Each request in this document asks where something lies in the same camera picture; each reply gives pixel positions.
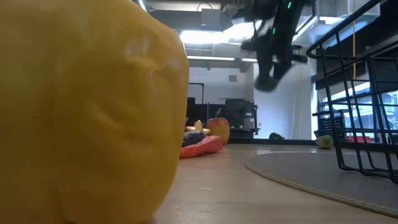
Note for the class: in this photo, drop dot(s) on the black perforated crate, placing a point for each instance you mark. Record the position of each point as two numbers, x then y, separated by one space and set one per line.
332 123

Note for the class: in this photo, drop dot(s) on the black equipment cart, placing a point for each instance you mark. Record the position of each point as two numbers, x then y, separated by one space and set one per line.
241 118

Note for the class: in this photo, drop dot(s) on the grey round mat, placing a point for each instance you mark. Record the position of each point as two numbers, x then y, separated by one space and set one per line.
311 174

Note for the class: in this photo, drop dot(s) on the yellow bell pepper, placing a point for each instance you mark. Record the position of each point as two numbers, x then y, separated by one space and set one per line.
93 124

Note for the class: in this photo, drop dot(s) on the black monitor stand frame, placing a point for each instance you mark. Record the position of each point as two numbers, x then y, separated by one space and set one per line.
196 83

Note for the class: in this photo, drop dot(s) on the orange carrot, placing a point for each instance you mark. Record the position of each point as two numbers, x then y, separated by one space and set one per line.
202 147

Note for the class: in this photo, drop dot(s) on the red yellow apple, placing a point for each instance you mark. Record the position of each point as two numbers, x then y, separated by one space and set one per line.
219 129

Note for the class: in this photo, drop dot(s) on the black dome-shaped object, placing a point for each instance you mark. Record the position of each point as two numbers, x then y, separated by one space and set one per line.
276 136

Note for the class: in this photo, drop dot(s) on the red green chili pepper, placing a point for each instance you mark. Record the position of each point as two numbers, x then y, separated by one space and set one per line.
325 142

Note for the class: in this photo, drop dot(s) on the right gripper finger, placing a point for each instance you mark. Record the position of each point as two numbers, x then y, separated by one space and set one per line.
283 67
265 79

